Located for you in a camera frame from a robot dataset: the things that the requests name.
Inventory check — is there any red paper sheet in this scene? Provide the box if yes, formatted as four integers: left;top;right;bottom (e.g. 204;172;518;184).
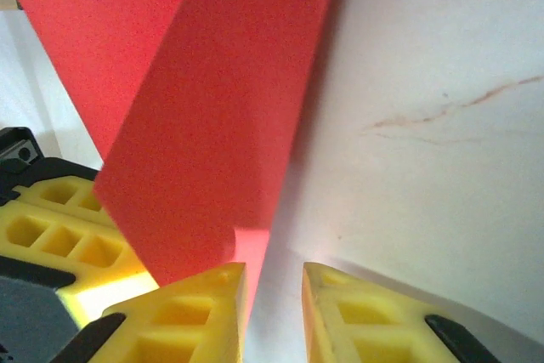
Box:
0;0;345;330

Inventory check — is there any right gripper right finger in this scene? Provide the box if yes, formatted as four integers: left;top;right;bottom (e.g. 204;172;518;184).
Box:
302;262;532;363

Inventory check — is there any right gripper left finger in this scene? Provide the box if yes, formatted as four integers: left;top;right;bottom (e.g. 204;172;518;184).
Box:
50;262;247;363

